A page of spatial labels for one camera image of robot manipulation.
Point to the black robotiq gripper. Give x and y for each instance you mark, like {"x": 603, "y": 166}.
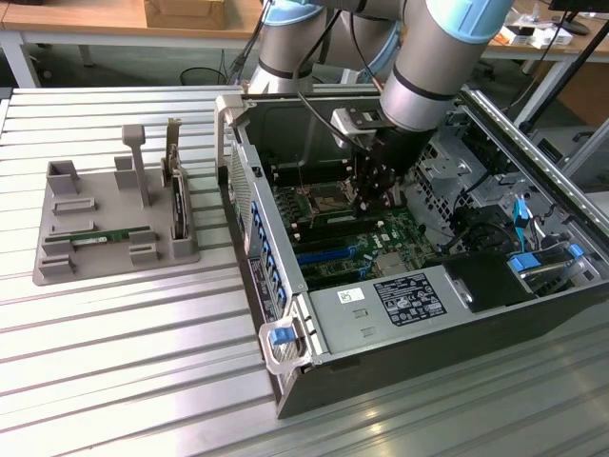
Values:
{"x": 404, "y": 152}

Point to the wooden desk white frame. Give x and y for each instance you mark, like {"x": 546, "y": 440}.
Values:
{"x": 71, "y": 19}

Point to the blue expansion slot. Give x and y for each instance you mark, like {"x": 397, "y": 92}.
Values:
{"x": 328, "y": 255}

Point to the perforated metal disk bay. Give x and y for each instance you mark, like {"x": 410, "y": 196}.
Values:
{"x": 457, "y": 171}

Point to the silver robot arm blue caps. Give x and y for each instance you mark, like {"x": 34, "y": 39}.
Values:
{"x": 428, "y": 71}

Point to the open grey PC case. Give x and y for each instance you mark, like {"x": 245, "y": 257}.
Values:
{"x": 428, "y": 371}

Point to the black expansion slot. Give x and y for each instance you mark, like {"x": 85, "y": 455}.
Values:
{"x": 333, "y": 273}

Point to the large brown box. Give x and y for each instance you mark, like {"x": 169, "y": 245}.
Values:
{"x": 587, "y": 95}

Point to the black cooling fan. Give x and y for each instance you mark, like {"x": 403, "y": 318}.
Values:
{"x": 483, "y": 231}

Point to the CPU socket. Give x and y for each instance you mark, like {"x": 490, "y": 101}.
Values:
{"x": 328, "y": 202}

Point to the grey plastic parts rack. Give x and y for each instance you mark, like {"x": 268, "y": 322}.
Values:
{"x": 114, "y": 209}

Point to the black plastic fan shroud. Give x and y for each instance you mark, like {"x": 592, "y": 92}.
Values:
{"x": 485, "y": 281}

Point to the black RAM slot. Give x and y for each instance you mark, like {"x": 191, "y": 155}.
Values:
{"x": 314, "y": 170}
{"x": 316, "y": 178}
{"x": 333, "y": 234}

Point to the cardboard box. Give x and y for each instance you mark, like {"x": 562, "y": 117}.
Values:
{"x": 185, "y": 14}

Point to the grey power supply unit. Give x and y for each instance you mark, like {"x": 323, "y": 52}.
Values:
{"x": 342, "y": 323}

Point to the silver chipset heatsink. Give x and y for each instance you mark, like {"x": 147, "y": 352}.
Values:
{"x": 390, "y": 264}

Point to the black monitor base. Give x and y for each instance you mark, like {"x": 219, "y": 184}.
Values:
{"x": 571, "y": 24}

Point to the thin socket locking lever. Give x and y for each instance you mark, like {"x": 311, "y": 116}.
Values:
{"x": 301, "y": 176}

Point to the white product box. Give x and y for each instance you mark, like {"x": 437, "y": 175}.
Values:
{"x": 547, "y": 35}

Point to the blue case latch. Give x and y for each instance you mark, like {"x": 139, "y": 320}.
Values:
{"x": 280, "y": 336}

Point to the cluttered wooden desk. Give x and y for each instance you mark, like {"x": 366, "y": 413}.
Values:
{"x": 547, "y": 52}

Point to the green motherboard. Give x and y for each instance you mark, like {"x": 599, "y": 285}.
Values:
{"x": 399, "y": 238}

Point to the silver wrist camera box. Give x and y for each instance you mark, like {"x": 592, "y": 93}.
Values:
{"x": 357, "y": 121}

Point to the grey metal cabinet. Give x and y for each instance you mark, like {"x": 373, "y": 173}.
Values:
{"x": 585, "y": 157}

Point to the graphics card with metal bracket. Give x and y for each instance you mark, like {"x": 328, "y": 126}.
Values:
{"x": 178, "y": 204}

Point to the black stand pole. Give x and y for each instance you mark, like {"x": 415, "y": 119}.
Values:
{"x": 571, "y": 71}

